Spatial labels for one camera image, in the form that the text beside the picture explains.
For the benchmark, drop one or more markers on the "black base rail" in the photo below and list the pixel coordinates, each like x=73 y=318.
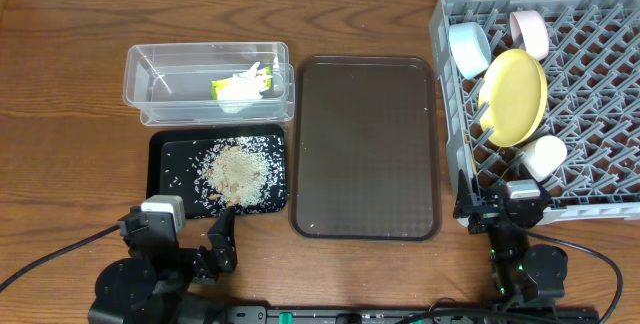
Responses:
x=439 y=315

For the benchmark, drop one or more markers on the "small pale green cup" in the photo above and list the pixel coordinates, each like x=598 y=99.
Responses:
x=543 y=156

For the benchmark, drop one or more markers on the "yellow plate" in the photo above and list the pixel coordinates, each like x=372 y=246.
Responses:
x=515 y=90

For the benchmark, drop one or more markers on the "pile of rice grains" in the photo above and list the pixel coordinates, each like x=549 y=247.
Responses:
x=237 y=171

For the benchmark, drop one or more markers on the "white bowl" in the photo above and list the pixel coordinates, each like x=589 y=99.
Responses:
x=529 y=33

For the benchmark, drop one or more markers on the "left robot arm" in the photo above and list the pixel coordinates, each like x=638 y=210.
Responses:
x=151 y=284

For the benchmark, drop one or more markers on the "clear plastic bin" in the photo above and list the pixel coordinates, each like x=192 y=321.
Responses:
x=170 y=84

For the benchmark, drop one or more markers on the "light blue bowl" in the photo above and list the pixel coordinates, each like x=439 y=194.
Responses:
x=470 y=48

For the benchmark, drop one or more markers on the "grey dishwasher rack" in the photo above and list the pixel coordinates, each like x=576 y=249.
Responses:
x=592 y=71

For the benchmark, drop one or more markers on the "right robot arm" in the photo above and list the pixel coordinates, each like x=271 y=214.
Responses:
x=529 y=277

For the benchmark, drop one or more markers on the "brown plastic serving tray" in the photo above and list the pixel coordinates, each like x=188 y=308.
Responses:
x=367 y=162

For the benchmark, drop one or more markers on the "green snack wrapper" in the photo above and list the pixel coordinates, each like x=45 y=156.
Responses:
x=248 y=85

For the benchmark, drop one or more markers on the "black plastic tray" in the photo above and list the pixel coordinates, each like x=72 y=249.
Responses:
x=160 y=164

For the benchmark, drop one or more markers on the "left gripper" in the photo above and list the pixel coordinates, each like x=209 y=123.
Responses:
x=176 y=255

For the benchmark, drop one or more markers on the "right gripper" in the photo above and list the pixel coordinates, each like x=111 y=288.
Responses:
x=491 y=214

